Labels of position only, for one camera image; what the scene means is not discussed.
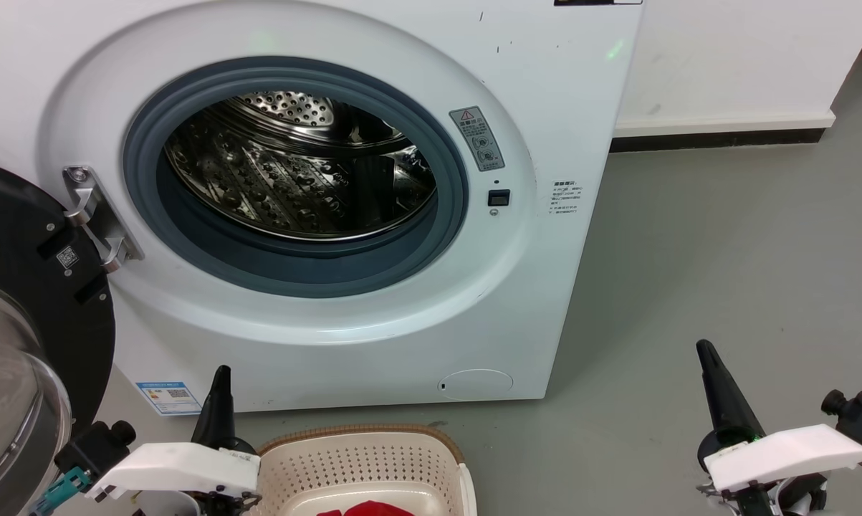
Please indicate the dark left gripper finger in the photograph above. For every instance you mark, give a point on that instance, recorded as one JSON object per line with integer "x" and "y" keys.
{"x": 225, "y": 426}
{"x": 208, "y": 423}

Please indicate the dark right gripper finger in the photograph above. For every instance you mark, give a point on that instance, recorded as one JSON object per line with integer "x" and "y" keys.
{"x": 735, "y": 416}
{"x": 714, "y": 423}

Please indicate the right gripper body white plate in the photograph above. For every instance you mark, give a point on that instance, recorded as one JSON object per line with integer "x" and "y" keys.
{"x": 789, "y": 455}

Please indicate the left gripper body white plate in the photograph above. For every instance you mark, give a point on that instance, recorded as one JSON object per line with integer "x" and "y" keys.
{"x": 180, "y": 469}

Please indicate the red clothing with white print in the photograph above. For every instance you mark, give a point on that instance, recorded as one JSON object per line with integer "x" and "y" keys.
{"x": 366, "y": 509}

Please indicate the cream perforated laundry basket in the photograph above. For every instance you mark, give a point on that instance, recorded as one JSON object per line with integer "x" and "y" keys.
{"x": 359, "y": 462}

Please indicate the stainless steel washing machine drum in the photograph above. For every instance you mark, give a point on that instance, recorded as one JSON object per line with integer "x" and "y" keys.
{"x": 259, "y": 186}

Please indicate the black round washer door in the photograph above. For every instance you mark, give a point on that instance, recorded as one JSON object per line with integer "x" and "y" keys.
{"x": 22, "y": 236}

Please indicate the blue energy label sticker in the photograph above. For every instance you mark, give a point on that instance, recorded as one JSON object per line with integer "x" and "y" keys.
{"x": 169, "y": 398}

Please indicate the white front-load washing machine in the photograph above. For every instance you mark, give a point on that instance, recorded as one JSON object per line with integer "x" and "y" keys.
{"x": 373, "y": 351}

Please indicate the grey rubber door gasket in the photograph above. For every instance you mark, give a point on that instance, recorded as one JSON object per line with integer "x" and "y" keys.
{"x": 294, "y": 272}

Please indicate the QR code sticker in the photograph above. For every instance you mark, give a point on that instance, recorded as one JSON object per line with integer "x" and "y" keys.
{"x": 67, "y": 257}

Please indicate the metal door hinge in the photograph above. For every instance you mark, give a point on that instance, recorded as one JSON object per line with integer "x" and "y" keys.
{"x": 94, "y": 222}

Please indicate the round white filter cover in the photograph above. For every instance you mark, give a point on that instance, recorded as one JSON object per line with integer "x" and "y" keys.
{"x": 476, "y": 385}

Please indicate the small text sticker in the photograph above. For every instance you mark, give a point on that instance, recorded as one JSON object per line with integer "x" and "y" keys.
{"x": 565, "y": 198}

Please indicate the white and black baseboard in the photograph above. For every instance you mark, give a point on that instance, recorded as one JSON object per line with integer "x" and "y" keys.
{"x": 724, "y": 132}

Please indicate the black door latch socket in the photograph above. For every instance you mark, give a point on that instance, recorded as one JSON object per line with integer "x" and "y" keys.
{"x": 499, "y": 198}

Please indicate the grey warning sticker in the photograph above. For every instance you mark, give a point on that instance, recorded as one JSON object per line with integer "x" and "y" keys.
{"x": 477, "y": 138}

